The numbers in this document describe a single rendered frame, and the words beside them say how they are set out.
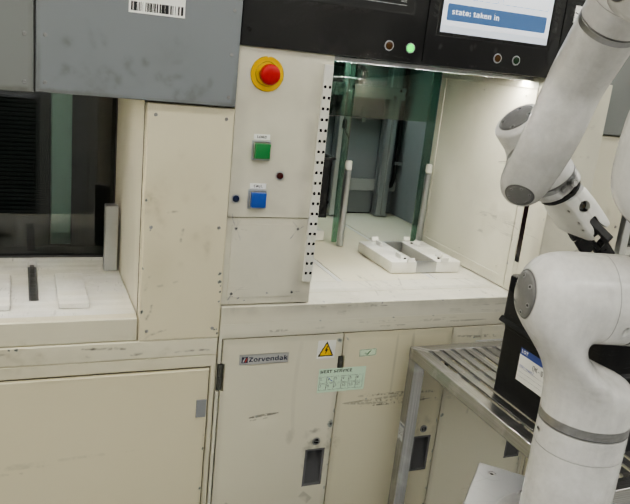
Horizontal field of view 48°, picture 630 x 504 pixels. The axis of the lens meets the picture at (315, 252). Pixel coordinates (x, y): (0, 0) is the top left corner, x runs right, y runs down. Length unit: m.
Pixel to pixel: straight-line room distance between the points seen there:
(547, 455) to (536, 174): 0.41
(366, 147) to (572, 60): 1.51
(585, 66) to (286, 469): 1.12
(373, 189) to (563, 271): 1.69
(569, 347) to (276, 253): 0.75
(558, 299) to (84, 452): 1.04
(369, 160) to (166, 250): 1.26
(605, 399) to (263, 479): 0.95
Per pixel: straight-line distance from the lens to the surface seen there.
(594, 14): 1.07
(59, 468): 1.61
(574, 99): 1.13
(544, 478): 1.07
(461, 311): 1.77
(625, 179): 0.92
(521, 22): 1.70
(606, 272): 0.96
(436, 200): 2.16
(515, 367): 1.50
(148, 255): 1.44
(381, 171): 2.52
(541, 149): 1.13
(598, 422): 1.01
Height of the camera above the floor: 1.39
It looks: 15 degrees down
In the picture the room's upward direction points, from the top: 6 degrees clockwise
